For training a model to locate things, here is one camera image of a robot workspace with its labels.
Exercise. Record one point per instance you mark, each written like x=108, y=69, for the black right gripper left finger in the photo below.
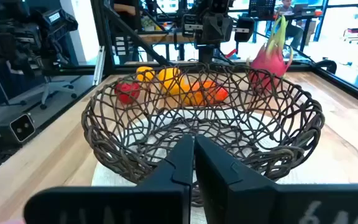
x=166, y=199

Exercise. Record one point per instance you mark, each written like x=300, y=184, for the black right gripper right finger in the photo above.
x=244, y=199

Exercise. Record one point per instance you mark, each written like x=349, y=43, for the pink dragon fruit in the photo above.
x=269, y=63

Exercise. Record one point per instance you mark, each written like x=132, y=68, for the red orange peach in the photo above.
x=219, y=93

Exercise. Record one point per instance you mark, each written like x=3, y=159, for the large yellow mango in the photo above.
x=169, y=79

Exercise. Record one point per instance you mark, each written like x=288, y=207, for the small yellow lemon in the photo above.
x=145, y=74

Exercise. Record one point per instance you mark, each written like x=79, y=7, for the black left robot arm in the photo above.
x=207, y=51

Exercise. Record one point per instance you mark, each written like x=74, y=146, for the black background robot arm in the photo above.
x=51, y=21

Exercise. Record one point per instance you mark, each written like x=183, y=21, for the dark woven wicker basket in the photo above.
x=286, y=154

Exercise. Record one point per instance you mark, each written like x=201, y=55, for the wooden background desk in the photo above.
x=166, y=38

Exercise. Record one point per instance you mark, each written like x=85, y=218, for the person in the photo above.
x=286, y=9
x=124, y=9

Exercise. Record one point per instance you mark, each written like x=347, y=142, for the silver aluminium bar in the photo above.
x=99, y=65

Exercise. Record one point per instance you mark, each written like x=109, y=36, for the white-legged office chair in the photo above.
x=50, y=88

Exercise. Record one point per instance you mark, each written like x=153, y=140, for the black frame clamp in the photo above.
x=325, y=66

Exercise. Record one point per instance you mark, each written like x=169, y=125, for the black table-level camera box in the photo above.
x=17, y=127

